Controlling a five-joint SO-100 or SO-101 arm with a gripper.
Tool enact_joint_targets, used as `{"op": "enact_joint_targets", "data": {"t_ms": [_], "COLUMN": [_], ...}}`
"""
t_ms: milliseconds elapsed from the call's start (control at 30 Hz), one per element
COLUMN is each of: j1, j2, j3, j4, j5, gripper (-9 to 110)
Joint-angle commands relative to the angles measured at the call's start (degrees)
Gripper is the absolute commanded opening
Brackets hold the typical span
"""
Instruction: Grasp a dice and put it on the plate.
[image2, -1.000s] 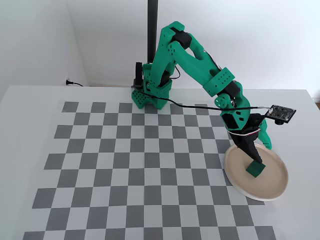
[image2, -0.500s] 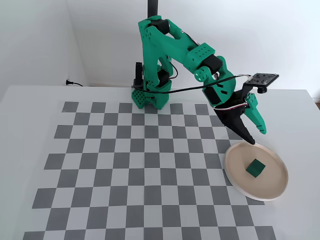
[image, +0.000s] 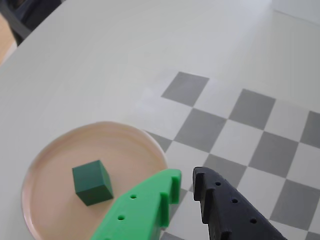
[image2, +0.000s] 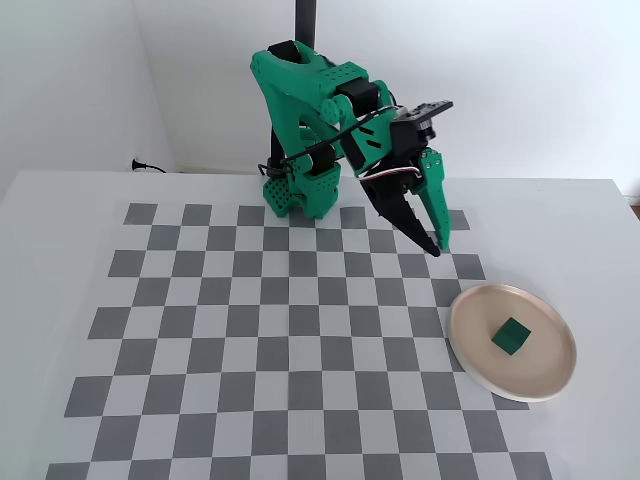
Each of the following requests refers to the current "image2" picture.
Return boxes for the white red servo cable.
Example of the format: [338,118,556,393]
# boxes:
[356,166,422,181]

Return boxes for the black vertical pole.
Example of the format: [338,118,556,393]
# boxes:
[294,0,320,51]

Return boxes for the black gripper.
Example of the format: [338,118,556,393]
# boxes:
[359,116,453,259]

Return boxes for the grey white checkerboard mat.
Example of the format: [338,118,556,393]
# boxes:
[47,202,554,480]

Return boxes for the beige round plate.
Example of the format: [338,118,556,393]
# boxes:
[448,283,579,404]

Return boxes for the black camera cable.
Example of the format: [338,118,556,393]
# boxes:
[256,107,406,179]

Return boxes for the black wrist camera board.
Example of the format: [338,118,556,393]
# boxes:
[399,99,455,142]

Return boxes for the green dice cube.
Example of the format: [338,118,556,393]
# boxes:
[491,316,531,358]

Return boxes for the black wall power cable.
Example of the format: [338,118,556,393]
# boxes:
[130,157,169,175]

